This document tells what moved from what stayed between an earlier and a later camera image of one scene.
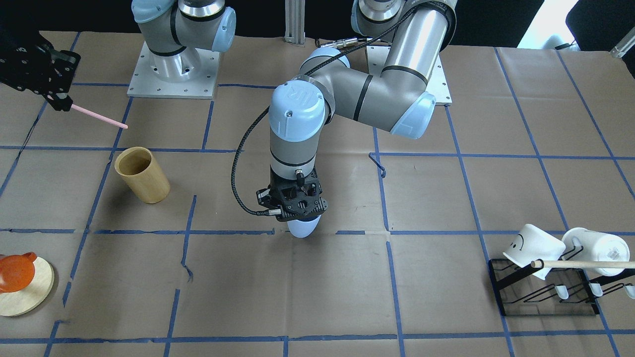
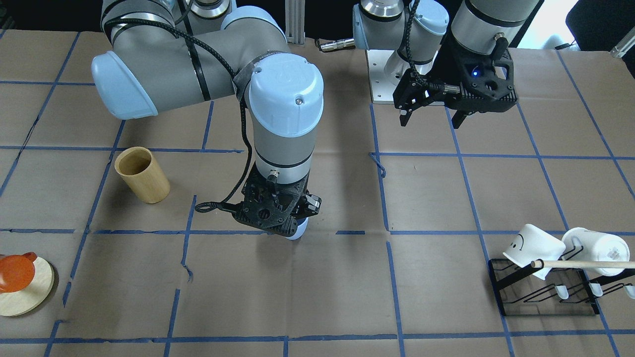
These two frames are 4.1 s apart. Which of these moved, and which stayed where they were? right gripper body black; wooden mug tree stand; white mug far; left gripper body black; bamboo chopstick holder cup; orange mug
Moved: left gripper body black; right gripper body black
Stayed: orange mug; wooden mug tree stand; white mug far; bamboo chopstick holder cup
